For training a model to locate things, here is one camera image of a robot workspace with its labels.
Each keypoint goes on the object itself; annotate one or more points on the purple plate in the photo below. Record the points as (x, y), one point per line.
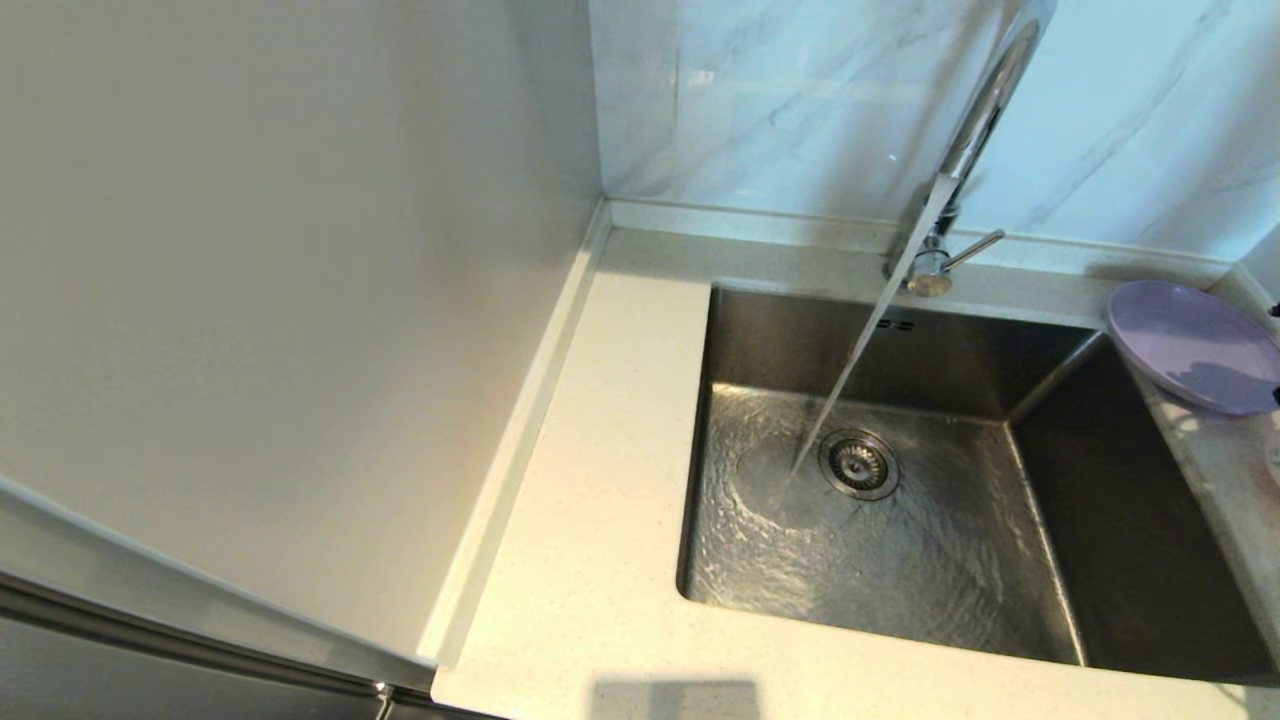
(1190, 345)

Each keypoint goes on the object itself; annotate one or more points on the pale pink cup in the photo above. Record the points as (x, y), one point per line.
(1275, 460)

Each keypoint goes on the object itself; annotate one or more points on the stainless steel sink basin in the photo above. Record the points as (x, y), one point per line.
(900, 570)

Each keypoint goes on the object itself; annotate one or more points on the round metal drain strainer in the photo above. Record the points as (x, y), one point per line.
(858, 465)

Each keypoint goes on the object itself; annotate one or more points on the running tap water stream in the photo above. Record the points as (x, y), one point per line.
(880, 310)

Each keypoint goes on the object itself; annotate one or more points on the white tall cabinet side panel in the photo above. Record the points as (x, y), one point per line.
(300, 300)

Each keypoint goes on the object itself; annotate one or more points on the chrome gooseneck faucet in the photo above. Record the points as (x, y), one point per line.
(985, 110)

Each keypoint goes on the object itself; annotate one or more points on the stainless steel appliance front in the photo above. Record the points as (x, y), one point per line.
(150, 680)

